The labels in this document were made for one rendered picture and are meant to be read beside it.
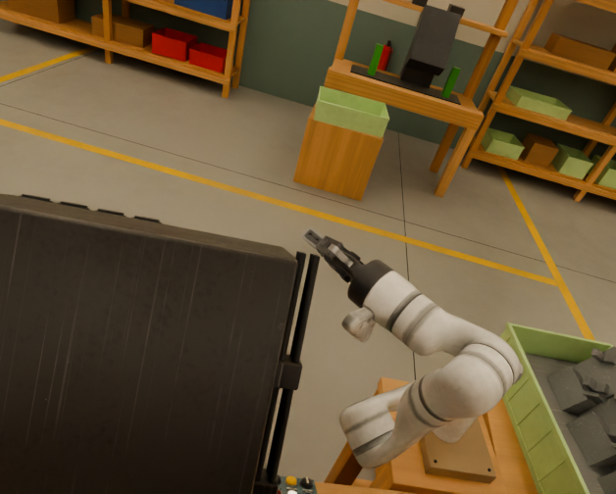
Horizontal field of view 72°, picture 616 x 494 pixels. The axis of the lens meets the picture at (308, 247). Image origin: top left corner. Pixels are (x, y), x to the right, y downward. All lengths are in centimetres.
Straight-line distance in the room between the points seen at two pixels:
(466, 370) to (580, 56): 524
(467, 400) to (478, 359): 5
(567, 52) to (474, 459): 481
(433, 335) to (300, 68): 546
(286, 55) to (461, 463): 525
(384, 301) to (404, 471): 74
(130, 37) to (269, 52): 164
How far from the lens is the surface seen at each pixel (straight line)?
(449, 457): 131
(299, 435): 221
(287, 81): 598
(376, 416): 82
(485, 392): 56
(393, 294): 59
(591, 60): 571
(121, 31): 603
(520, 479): 153
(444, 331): 59
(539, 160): 595
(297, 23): 582
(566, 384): 173
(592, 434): 164
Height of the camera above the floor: 189
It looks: 36 degrees down
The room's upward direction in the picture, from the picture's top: 17 degrees clockwise
